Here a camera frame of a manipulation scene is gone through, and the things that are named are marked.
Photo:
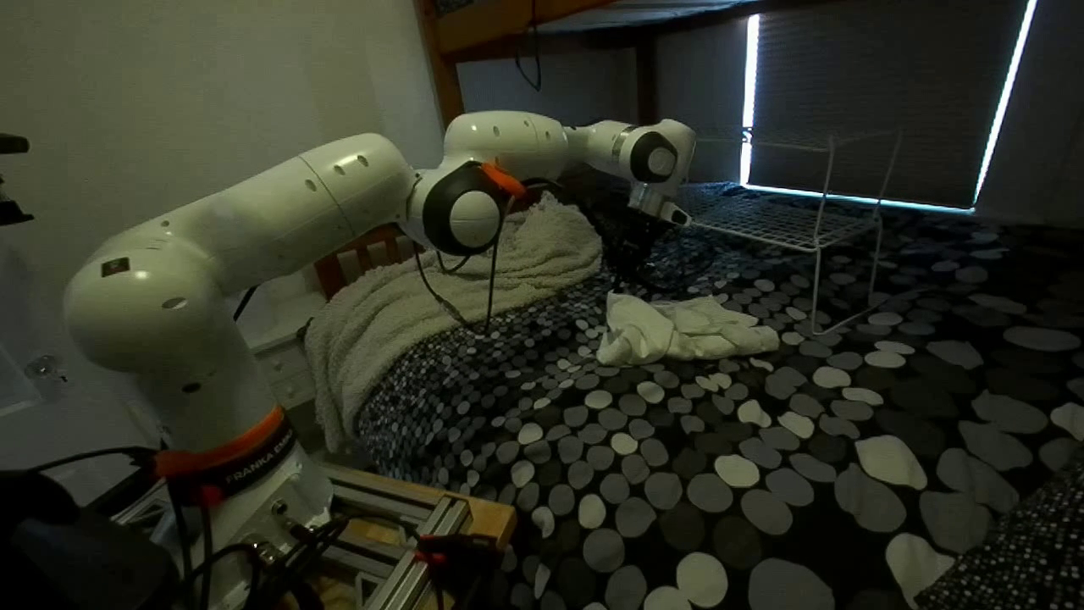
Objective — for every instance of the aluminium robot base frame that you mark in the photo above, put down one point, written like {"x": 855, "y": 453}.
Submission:
{"x": 403, "y": 546}

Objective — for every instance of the white thin towel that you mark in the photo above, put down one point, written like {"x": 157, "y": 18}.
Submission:
{"x": 680, "y": 330}

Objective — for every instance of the black box lower left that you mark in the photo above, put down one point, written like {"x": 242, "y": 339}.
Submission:
{"x": 65, "y": 558}

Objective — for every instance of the black dotted bed cover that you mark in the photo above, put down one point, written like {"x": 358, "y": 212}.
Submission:
{"x": 916, "y": 460}

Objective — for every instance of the wooden bed frame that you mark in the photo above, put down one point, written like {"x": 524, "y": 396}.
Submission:
{"x": 464, "y": 31}

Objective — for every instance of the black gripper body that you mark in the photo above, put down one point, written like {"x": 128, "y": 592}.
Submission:
{"x": 628, "y": 235}

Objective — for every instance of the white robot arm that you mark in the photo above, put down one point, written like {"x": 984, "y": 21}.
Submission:
{"x": 153, "y": 300}

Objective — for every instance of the dark window blind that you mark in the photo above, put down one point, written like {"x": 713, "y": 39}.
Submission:
{"x": 954, "y": 104}

